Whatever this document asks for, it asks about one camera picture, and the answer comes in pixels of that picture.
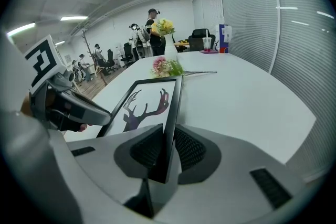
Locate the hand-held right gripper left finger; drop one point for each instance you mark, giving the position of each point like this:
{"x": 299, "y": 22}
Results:
{"x": 143, "y": 150}

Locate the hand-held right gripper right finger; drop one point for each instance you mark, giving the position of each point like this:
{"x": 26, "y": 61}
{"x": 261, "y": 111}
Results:
{"x": 195, "y": 154}

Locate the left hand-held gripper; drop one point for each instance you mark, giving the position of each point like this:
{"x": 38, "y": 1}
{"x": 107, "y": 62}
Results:
{"x": 44, "y": 60}

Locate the black deer print picture frame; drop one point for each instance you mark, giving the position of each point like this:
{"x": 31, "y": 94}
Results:
{"x": 147, "y": 102}

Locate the wooden coat rack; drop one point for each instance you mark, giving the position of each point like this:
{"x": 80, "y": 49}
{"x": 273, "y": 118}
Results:
{"x": 90, "y": 60}

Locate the black office chair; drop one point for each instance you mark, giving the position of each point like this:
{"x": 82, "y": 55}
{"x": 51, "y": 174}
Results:
{"x": 128, "y": 53}
{"x": 200, "y": 39}
{"x": 109, "y": 60}

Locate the white table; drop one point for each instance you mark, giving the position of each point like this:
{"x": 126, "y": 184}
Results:
{"x": 236, "y": 99}

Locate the pink artificial flower stem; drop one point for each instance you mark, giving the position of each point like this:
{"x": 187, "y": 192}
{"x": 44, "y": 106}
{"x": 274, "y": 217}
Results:
{"x": 168, "y": 68}

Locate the long ceiling light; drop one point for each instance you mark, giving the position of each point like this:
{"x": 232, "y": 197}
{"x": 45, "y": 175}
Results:
{"x": 74, "y": 18}
{"x": 21, "y": 29}

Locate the white vase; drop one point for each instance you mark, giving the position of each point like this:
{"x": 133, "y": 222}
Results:
{"x": 170, "y": 48}

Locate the pink flat tray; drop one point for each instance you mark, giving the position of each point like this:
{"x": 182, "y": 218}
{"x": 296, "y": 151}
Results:
{"x": 209, "y": 51}

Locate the yellow flower bouquet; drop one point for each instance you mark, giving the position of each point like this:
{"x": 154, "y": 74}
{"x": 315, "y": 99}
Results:
{"x": 164, "y": 26}

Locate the plastic drink cup with straw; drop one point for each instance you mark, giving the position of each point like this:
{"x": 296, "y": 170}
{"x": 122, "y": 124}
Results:
{"x": 207, "y": 43}

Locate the small black antler ornament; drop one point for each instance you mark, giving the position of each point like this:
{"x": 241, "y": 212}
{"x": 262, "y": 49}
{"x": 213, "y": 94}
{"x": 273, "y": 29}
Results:
{"x": 217, "y": 44}

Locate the blue and white box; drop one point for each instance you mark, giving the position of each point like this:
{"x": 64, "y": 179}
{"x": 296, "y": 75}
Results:
{"x": 224, "y": 38}

